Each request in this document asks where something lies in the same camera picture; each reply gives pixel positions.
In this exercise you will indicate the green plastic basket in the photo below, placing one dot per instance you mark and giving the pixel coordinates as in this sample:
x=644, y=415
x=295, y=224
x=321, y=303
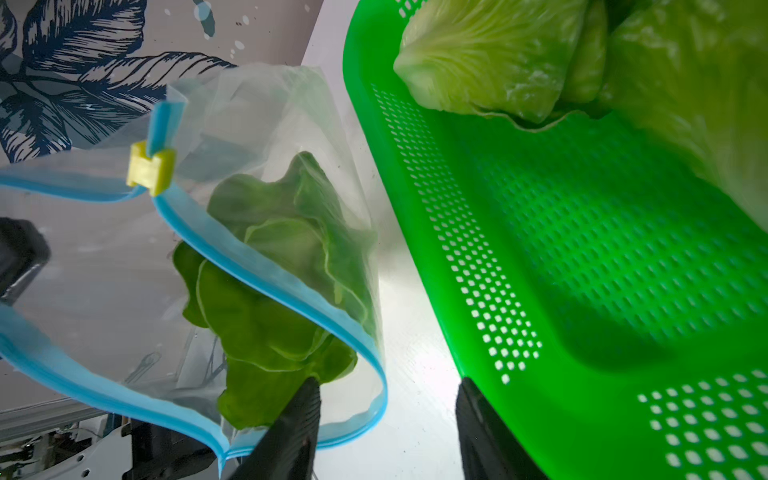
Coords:
x=611, y=307

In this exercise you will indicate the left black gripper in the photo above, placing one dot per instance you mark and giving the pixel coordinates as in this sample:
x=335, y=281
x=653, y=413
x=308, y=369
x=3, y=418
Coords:
x=159, y=453

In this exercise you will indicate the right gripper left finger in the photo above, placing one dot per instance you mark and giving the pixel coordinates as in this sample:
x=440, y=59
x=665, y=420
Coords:
x=287, y=450

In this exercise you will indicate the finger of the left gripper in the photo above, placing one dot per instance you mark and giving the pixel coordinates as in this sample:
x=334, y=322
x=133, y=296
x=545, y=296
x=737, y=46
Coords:
x=24, y=253

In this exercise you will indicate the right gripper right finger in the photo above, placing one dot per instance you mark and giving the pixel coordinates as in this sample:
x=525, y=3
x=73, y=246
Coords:
x=489, y=450

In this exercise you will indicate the clear zipper bag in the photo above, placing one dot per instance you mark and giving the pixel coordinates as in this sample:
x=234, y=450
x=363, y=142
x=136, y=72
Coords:
x=209, y=254

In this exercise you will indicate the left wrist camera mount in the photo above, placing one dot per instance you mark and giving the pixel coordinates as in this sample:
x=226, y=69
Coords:
x=95, y=448

